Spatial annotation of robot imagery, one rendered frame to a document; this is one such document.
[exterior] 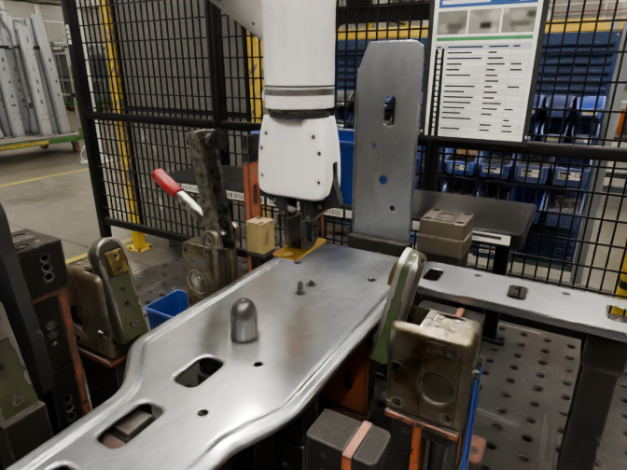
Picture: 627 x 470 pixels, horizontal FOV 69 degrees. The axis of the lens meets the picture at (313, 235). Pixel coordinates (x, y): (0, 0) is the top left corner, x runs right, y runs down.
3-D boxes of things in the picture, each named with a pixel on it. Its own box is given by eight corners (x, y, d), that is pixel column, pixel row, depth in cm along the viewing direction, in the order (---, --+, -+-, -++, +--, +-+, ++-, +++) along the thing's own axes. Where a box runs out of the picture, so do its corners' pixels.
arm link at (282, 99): (246, 86, 54) (248, 113, 55) (312, 88, 50) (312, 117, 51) (285, 84, 60) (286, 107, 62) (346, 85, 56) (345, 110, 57)
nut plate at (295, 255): (296, 261, 58) (296, 253, 57) (271, 255, 60) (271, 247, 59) (327, 241, 65) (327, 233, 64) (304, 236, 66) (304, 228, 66)
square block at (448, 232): (444, 407, 86) (466, 225, 73) (403, 393, 90) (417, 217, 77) (454, 382, 92) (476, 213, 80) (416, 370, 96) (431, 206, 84)
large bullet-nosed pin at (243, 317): (247, 357, 53) (244, 307, 50) (227, 349, 54) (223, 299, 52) (264, 343, 55) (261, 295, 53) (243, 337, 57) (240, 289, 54)
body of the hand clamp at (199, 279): (228, 438, 78) (212, 248, 66) (198, 424, 82) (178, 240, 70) (249, 417, 83) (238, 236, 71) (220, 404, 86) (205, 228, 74)
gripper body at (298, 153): (246, 104, 55) (251, 194, 59) (321, 108, 50) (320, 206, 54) (281, 101, 61) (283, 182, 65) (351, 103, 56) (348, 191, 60)
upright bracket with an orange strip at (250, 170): (259, 395, 89) (246, 135, 72) (254, 393, 89) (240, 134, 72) (268, 387, 91) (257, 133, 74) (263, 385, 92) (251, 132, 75)
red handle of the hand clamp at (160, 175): (217, 237, 66) (146, 169, 70) (212, 247, 68) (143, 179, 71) (236, 228, 70) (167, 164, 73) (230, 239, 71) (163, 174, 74)
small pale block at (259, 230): (270, 410, 85) (262, 225, 72) (254, 404, 86) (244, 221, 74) (280, 399, 88) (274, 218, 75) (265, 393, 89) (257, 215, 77)
